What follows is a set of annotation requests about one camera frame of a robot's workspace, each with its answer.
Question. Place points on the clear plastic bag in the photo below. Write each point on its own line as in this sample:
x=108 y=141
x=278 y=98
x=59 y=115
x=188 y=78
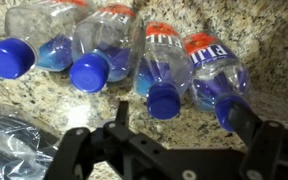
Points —
x=10 y=146

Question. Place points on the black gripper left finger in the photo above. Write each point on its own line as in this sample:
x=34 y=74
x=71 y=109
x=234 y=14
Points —
x=80 y=150

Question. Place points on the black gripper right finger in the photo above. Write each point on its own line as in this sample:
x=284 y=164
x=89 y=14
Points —
x=270 y=150

